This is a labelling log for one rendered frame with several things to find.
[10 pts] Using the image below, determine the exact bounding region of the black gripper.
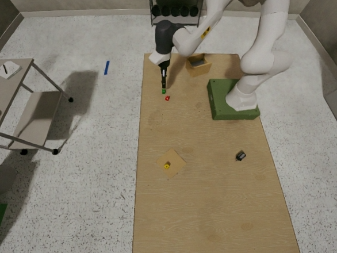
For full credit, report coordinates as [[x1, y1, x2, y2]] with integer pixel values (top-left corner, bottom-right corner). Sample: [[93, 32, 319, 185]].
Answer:
[[158, 59, 170, 89]]

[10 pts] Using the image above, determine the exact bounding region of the small wooden crate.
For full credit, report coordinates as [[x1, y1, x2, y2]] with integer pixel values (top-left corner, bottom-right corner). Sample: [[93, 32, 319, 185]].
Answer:
[[185, 53, 209, 78]]

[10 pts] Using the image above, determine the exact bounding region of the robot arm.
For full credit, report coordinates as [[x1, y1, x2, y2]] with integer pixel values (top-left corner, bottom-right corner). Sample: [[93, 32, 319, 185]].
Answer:
[[149, 0, 293, 111]]

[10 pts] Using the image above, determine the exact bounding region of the tan flat mat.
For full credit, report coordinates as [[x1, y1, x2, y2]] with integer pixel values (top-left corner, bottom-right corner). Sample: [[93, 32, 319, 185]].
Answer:
[[156, 148, 186, 179]]

